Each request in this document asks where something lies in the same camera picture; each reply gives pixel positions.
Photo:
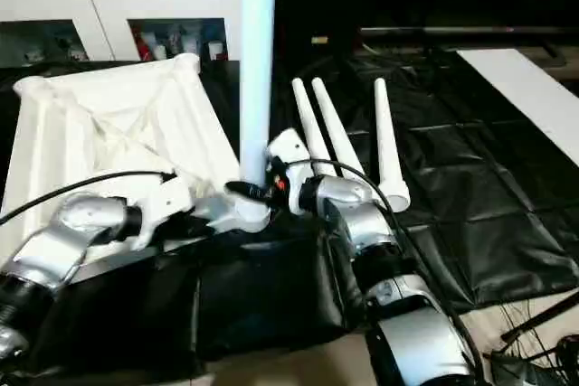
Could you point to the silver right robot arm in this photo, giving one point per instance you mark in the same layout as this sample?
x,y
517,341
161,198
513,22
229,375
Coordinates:
x,y
380,250

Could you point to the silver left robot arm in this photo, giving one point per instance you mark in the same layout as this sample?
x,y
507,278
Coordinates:
x,y
63,237

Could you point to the white board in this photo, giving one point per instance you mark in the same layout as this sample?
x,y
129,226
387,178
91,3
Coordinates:
x,y
534,97

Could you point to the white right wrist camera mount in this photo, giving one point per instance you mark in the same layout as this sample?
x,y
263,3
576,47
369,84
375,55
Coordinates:
x,y
288,149

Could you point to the white plastic table leg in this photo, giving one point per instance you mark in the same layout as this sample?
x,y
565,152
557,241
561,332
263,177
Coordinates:
x,y
336,133
387,151
312,128
257,70

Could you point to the white plastic table top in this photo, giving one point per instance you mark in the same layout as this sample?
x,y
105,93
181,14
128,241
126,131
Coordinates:
x,y
109,124

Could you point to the black plastic mat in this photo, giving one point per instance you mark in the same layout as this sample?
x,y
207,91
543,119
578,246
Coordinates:
x,y
488,214

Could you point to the black stand base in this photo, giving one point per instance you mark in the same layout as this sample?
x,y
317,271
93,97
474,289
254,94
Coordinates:
x,y
543,363

